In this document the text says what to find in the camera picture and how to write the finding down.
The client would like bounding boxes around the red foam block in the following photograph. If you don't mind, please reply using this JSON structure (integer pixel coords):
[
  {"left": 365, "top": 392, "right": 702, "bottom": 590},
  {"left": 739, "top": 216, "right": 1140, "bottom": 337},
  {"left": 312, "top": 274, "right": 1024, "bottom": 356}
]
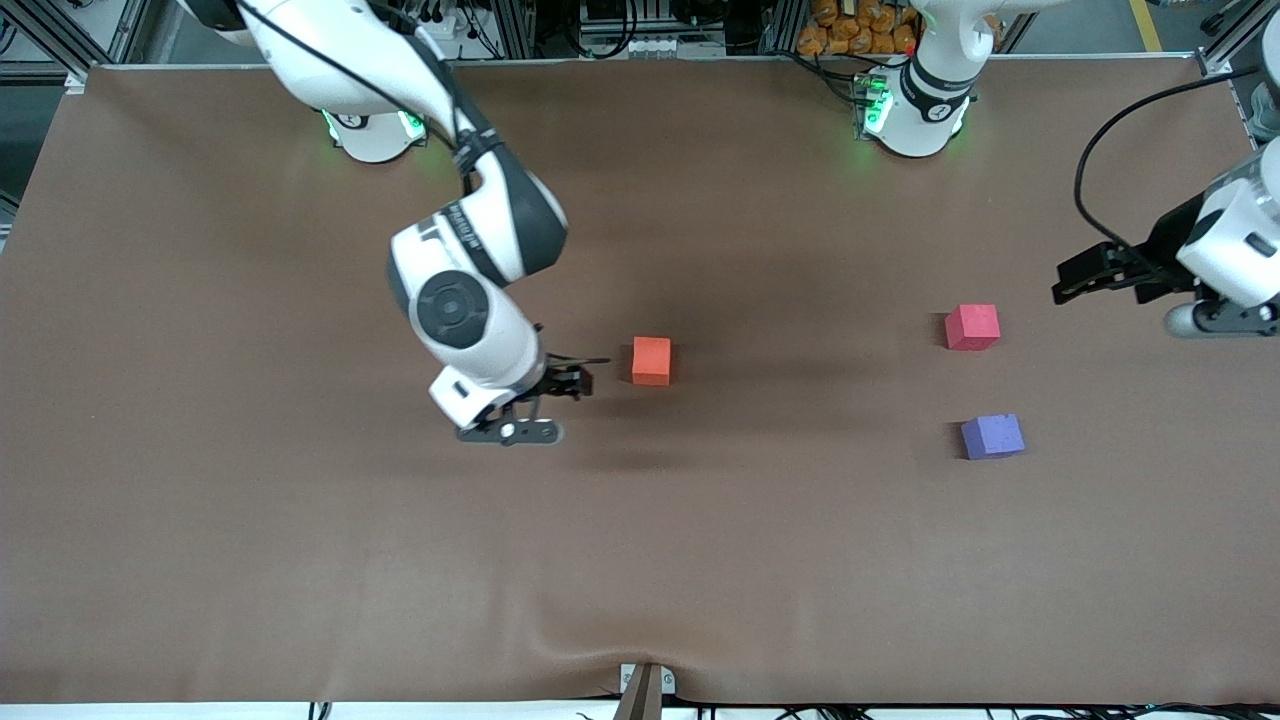
[{"left": 945, "top": 304, "right": 1002, "bottom": 352}]

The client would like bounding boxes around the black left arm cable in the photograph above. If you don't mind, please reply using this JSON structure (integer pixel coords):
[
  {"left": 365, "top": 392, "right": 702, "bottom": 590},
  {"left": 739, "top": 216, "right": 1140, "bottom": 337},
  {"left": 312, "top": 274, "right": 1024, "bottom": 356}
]
[{"left": 1074, "top": 64, "right": 1263, "bottom": 264}]

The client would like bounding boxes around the large table cover sheet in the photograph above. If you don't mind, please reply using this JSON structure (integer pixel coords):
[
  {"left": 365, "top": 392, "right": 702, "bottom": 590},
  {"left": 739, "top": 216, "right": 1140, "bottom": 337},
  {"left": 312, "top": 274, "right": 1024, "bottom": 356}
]
[{"left": 0, "top": 56, "right": 1280, "bottom": 707}]

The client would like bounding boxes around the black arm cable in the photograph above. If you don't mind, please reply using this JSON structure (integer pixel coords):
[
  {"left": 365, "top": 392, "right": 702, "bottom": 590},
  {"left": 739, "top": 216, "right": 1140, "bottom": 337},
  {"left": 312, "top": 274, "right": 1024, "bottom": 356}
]
[
  {"left": 238, "top": 0, "right": 501, "bottom": 196},
  {"left": 1074, "top": 64, "right": 1263, "bottom": 264}
]

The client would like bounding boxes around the bag of orange items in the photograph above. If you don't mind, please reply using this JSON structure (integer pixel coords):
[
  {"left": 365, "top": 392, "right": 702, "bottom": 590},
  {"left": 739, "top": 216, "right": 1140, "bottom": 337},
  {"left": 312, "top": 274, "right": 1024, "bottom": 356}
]
[{"left": 797, "top": 0, "right": 922, "bottom": 58}]

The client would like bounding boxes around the purple foam block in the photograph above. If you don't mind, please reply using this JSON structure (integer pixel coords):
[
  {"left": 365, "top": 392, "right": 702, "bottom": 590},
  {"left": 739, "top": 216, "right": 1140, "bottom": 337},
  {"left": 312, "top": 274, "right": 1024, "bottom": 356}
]
[{"left": 961, "top": 413, "right": 1026, "bottom": 461}]

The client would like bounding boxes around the aluminium frame profile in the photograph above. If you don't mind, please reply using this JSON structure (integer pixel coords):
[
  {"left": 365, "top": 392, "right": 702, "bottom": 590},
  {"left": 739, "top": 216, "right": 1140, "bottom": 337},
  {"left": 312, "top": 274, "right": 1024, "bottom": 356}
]
[
  {"left": 1198, "top": 0, "right": 1276, "bottom": 81},
  {"left": 0, "top": 0, "right": 153, "bottom": 93}
]

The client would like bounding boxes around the metal bracket at table edge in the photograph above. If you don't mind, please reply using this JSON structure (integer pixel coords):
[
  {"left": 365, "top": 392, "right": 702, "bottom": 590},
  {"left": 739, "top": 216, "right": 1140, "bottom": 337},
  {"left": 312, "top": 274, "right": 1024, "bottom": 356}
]
[{"left": 618, "top": 662, "right": 677, "bottom": 720}]

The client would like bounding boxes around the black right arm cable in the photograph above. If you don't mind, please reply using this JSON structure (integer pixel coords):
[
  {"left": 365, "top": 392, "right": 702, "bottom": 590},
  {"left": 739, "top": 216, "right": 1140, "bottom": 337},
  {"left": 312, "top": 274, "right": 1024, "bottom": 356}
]
[{"left": 238, "top": 0, "right": 501, "bottom": 196}]

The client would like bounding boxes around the orange foam block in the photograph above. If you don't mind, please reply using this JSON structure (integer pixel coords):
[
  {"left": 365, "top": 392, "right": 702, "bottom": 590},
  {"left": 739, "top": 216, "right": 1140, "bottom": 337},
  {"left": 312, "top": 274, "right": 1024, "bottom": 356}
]
[{"left": 631, "top": 336, "right": 673, "bottom": 387}]

